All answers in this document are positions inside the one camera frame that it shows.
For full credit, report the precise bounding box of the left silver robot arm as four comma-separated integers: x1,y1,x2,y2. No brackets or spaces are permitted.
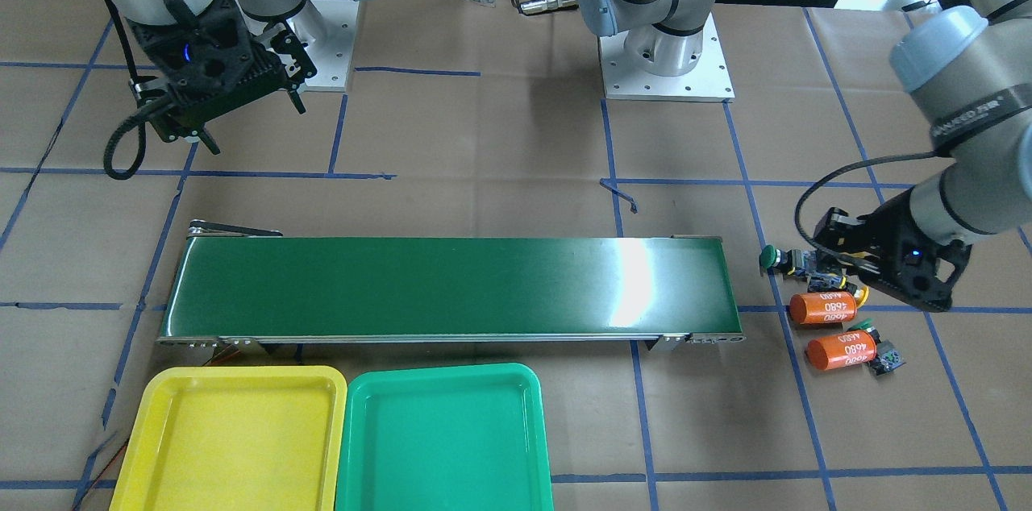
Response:
187,0,1030,310

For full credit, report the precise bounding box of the metal connector plug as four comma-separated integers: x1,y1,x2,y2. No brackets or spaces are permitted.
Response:
511,0,578,15

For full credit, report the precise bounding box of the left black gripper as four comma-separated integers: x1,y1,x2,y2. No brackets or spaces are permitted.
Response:
814,190,972,313

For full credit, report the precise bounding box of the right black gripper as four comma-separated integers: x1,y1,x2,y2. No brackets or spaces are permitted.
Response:
129,0,317,155

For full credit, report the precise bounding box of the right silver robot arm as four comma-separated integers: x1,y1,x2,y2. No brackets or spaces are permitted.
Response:
108,0,363,152

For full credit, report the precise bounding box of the green push button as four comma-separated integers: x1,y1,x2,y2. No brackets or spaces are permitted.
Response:
757,244,816,279

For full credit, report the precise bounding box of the green plastic tray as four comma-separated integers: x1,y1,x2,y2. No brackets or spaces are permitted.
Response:
335,363,554,510

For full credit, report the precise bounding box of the yellow plastic tray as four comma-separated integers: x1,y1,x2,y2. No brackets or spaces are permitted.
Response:
110,365,347,510

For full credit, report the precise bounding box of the orange cylinder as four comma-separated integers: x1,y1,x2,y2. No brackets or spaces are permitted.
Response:
805,330,876,372
788,291,858,325

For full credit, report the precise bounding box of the green button with blue base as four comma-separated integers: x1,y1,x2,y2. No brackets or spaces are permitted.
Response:
849,319,906,376

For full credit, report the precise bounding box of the green conveyor belt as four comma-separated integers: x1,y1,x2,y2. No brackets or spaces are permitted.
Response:
157,233,744,347

